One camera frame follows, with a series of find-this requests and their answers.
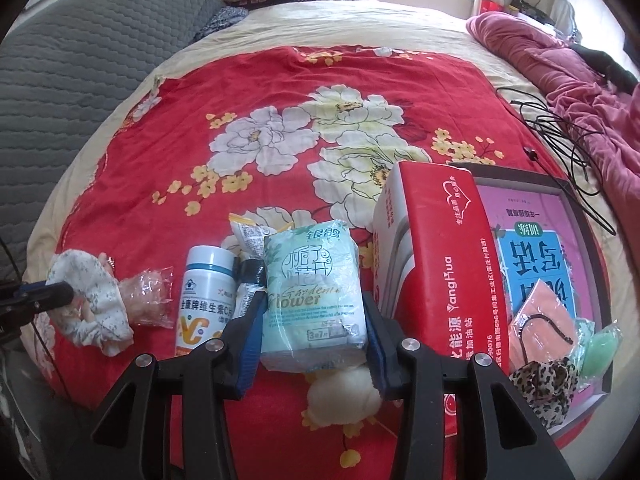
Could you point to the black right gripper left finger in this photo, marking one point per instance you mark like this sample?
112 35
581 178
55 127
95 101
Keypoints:
129 434

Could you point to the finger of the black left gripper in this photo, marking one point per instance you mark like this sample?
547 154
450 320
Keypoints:
21 298

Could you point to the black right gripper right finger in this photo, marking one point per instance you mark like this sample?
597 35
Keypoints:
499 436

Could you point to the cream teddy bear plush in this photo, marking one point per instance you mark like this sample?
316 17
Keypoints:
341 397

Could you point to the white floral scrunchie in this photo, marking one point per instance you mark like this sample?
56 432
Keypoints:
96 316

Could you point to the green tissue pack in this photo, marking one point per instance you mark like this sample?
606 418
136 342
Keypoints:
315 318

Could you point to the leopard print scrunchie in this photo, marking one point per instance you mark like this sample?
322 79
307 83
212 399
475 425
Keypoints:
548 388

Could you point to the snack bag with black band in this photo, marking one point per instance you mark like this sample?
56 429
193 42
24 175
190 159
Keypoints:
251 271

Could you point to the red tissue box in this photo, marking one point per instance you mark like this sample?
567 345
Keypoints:
435 265

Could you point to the clear plastic wrapped packet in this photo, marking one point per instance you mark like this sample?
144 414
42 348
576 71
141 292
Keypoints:
147 298

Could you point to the white vitamin bottle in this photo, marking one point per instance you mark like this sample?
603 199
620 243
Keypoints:
207 297

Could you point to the grey tray with pink book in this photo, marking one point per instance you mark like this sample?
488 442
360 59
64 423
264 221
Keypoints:
541 233

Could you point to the grey quilted headboard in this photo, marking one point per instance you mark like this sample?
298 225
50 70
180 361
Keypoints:
63 72

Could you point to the red floral blanket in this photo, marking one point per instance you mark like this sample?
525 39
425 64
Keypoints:
293 137

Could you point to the pink quilt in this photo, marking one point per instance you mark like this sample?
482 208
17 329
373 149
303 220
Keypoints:
606 122

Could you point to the cream bed sheet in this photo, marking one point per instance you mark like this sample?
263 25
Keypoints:
325 30

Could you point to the small red box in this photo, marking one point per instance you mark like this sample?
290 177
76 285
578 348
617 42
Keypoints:
489 6

